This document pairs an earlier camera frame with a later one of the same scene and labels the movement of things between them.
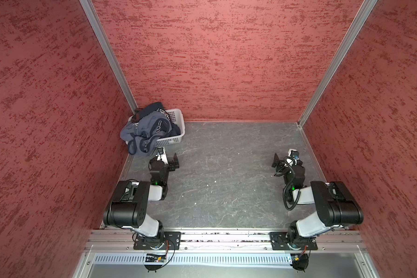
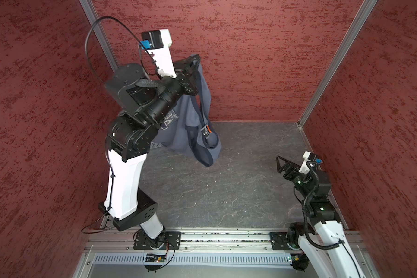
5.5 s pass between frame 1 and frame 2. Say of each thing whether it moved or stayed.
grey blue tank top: moved
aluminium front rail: stayed
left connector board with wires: stayed
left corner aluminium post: stayed
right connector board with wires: stayed
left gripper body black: moved
